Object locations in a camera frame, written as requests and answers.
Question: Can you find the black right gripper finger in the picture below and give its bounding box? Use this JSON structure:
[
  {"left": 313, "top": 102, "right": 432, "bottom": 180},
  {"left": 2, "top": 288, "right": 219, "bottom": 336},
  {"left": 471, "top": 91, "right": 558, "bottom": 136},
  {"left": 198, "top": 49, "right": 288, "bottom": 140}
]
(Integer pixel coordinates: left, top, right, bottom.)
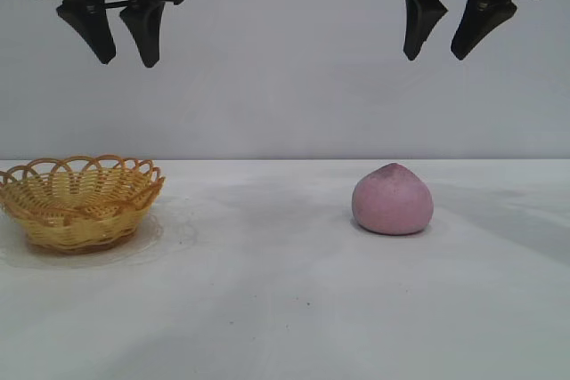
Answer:
[
  {"left": 450, "top": 0, "right": 518, "bottom": 61},
  {"left": 403, "top": 0, "right": 449, "bottom": 61}
]

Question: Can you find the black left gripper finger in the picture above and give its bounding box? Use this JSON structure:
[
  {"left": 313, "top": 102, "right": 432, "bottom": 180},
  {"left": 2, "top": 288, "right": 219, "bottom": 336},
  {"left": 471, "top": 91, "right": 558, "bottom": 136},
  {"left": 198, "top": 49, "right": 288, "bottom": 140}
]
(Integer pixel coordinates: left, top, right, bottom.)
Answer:
[
  {"left": 56, "top": 0, "right": 118, "bottom": 65},
  {"left": 118, "top": 0, "right": 167, "bottom": 69}
]

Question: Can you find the yellow woven wicker basket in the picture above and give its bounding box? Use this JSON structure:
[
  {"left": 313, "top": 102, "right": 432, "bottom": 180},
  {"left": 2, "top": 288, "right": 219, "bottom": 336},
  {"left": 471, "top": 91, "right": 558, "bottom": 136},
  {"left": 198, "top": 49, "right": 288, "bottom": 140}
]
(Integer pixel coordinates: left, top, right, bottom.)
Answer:
[{"left": 0, "top": 155, "right": 167, "bottom": 255}]

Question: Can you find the pink peach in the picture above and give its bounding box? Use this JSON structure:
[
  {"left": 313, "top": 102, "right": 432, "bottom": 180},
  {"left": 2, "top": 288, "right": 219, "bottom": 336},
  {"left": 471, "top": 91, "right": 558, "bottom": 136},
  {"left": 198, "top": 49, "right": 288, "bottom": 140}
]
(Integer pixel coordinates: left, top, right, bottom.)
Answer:
[{"left": 351, "top": 162, "right": 435, "bottom": 236}]

